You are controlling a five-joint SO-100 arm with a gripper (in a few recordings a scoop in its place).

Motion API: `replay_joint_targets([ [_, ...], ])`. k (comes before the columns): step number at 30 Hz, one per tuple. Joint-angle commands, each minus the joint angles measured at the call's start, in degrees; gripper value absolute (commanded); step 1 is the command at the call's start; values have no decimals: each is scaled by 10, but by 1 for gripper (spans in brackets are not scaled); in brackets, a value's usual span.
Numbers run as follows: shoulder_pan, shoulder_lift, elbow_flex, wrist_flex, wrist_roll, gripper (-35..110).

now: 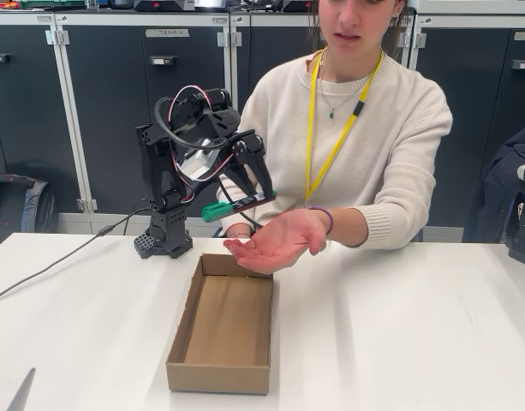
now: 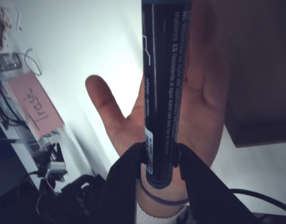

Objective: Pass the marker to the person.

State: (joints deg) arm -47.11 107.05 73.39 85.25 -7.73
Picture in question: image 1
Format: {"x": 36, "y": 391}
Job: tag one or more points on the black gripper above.
{"x": 250, "y": 151}

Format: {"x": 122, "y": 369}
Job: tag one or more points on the green black marker pen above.
{"x": 215, "y": 212}

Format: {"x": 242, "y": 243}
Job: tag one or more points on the person's left forearm cream sleeve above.
{"x": 373, "y": 227}

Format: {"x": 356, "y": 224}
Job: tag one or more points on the person's right forearm cream sleeve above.
{"x": 238, "y": 229}

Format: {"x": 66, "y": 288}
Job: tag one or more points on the person's left hand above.
{"x": 283, "y": 242}

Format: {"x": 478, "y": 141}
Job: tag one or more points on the woman in cream sweater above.
{"x": 373, "y": 128}

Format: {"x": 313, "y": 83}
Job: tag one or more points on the open cardboard box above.
{"x": 228, "y": 321}

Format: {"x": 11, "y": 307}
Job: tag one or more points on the black case red triangle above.
{"x": 159, "y": 5}
{"x": 294, "y": 5}

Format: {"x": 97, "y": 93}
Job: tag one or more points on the grey flat device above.
{"x": 210, "y": 3}

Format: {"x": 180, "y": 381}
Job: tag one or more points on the grey black backpack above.
{"x": 13, "y": 210}

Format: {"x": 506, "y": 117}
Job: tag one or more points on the green plastic bin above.
{"x": 52, "y": 3}

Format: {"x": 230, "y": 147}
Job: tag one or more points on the white gripper camera box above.
{"x": 200, "y": 164}

